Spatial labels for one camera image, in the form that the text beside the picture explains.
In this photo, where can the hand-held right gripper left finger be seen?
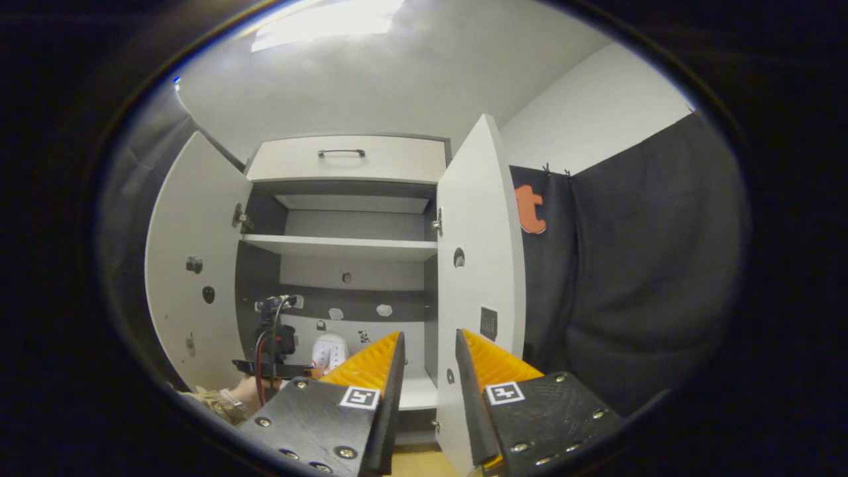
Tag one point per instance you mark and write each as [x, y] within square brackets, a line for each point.
[392, 411]

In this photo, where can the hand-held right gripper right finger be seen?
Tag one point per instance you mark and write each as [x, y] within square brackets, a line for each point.
[474, 414]

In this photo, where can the white shoe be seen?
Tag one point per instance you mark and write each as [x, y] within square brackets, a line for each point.
[330, 350]

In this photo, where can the white shoe cabinet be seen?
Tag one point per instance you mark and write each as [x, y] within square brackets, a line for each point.
[384, 271]

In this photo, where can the white cabinet door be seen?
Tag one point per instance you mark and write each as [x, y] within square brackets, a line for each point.
[192, 212]
[480, 218]

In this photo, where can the white cabinet shelf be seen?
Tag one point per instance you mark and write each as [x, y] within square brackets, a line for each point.
[344, 247]

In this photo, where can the metal door hinge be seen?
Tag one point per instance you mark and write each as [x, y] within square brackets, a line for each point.
[238, 217]
[437, 225]

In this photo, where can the white cabinet drawer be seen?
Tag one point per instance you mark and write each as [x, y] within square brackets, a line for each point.
[397, 159]

